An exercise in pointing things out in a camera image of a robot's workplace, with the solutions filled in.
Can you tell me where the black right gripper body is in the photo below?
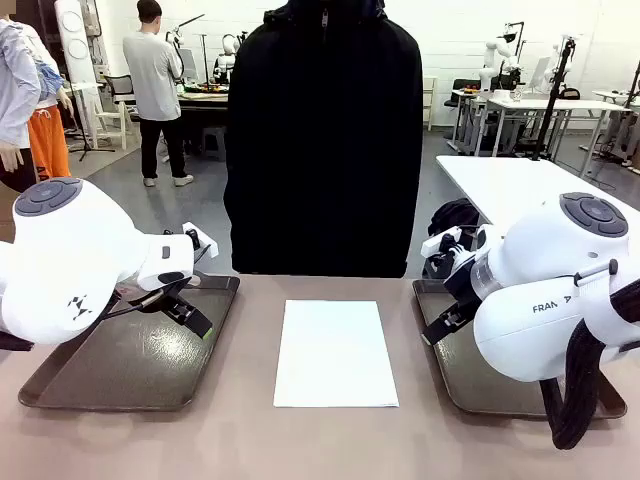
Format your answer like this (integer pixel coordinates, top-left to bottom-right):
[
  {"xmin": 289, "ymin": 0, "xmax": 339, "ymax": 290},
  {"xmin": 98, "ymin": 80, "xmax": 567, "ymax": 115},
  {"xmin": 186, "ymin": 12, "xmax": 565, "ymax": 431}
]
[{"xmin": 430, "ymin": 249, "xmax": 481, "ymax": 306}]

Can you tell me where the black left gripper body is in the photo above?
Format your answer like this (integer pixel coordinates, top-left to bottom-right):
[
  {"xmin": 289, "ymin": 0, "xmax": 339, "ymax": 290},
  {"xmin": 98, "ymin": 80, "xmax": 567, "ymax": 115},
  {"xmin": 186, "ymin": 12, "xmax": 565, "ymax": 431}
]
[{"xmin": 115, "ymin": 275, "xmax": 200, "ymax": 312}]

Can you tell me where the brown plastic tray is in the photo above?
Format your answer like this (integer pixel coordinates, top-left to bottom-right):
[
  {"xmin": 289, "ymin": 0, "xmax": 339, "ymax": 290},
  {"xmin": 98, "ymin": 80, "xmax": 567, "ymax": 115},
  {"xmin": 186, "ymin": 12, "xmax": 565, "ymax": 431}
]
[
  {"xmin": 18, "ymin": 273, "xmax": 241, "ymax": 414},
  {"xmin": 412, "ymin": 277, "xmax": 628, "ymax": 420}
]

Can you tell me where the large white table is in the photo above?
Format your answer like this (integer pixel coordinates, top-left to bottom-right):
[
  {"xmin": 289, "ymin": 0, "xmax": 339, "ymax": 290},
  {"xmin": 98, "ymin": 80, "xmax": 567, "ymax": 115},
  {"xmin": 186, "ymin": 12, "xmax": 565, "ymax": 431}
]
[{"xmin": 434, "ymin": 154, "xmax": 640, "ymax": 231}]

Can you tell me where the white A4 paper stack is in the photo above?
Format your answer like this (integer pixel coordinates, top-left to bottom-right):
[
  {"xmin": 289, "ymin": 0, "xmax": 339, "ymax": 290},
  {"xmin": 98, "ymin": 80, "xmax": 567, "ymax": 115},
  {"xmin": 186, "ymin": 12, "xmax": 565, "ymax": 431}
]
[{"xmin": 272, "ymin": 299, "xmax": 401, "ymax": 409}]

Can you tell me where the brown cardboard box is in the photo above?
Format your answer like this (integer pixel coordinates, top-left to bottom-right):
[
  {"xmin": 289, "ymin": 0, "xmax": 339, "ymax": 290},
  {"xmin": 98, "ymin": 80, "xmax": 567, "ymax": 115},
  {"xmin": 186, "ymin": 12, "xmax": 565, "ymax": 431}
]
[{"xmin": 0, "ymin": 189, "xmax": 17, "ymax": 244}]

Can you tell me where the white wooden chair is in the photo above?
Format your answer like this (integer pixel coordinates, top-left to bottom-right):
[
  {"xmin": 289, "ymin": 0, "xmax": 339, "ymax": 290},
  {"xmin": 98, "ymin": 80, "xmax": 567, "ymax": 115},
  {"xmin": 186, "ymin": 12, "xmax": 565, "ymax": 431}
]
[{"xmin": 94, "ymin": 97, "xmax": 136, "ymax": 151}]

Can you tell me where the person in black jacket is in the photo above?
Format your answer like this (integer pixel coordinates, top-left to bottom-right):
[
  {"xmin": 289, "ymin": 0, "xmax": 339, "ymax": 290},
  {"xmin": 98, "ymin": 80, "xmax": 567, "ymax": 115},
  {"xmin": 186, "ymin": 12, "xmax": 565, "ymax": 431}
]
[{"xmin": 223, "ymin": 0, "xmax": 425, "ymax": 279}]

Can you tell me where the white background desk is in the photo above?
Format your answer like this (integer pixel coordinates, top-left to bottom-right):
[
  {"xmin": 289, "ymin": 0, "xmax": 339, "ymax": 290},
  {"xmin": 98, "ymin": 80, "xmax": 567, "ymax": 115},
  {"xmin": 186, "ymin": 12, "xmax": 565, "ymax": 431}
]
[{"xmin": 487, "ymin": 97, "xmax": 631, "ymax": 156}]

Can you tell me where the black tripod stand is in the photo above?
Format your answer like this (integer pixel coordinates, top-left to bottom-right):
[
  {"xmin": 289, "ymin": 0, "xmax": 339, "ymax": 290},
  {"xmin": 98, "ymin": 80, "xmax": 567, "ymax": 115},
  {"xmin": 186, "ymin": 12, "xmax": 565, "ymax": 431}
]
[{"xmin": 530, "ymin": 37, "xmax": 576, "ymax": 162}]

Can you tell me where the black mesh office chair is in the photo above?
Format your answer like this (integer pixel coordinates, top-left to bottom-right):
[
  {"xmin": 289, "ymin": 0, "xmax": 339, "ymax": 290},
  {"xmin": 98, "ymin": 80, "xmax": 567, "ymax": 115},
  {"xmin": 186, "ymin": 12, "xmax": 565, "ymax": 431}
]
[{"xmin": 103, "ymin": 73, "xmax": 139, "ymax": 126}]

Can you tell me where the person in grey shirt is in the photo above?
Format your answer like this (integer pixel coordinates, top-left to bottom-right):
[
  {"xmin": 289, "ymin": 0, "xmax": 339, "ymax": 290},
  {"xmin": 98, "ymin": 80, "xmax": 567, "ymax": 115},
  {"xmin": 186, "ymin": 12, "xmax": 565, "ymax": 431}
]
[{"xmin": 122, "ymin": 0, "xmax": 195, "ymax": 189}]

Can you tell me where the mannequin with orange trousers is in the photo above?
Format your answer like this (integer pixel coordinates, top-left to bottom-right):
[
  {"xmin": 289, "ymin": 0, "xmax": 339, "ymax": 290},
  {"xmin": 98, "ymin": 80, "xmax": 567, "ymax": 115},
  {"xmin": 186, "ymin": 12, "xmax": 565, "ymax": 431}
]
[{"xmin": 0, "ymin": 4, "xmax": 74, "ymax": 194}]

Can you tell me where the white tall air conditioner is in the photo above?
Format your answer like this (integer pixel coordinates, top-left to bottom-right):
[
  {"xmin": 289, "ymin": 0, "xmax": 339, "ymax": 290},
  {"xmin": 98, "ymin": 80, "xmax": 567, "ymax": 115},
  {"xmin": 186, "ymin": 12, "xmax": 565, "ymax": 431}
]
[{"xmin": 53, "ymin": 0, "xmax": 99, "ymax": 86}]

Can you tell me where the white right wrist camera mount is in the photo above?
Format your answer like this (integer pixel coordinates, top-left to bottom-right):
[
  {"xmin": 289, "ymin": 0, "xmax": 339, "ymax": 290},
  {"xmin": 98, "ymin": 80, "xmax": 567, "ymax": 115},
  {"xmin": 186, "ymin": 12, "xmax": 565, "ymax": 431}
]
[{"xmin": 421, "ymin": 225, "xmax": 489, "ymax": 266}]

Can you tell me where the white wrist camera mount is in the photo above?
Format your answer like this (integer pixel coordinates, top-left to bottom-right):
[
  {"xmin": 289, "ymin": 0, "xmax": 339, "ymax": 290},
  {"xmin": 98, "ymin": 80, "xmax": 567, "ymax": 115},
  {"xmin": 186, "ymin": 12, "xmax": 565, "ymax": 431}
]
[
  {"xmin": 182, "ymin": 222, "xmax": 220, "ymax": 260},
  {"xmin": 421, "ymin": 225, "xmax": 489, "ymax": 266}
]

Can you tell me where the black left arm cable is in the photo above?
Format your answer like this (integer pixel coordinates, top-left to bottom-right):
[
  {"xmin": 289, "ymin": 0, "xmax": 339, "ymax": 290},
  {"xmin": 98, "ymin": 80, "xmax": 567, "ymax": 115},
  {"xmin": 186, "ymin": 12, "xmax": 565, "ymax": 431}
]
[{"xmin": 99, "ymin": 292, "xmax": 166, "ymax": 321}]

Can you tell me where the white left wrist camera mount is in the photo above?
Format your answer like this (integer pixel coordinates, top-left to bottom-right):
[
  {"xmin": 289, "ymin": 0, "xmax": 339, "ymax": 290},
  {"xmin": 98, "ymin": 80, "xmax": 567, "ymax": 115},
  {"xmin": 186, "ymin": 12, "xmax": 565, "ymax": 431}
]
[{"xmin": 182, "ymin": 222, "xmax": 220, "ymax": 260}]

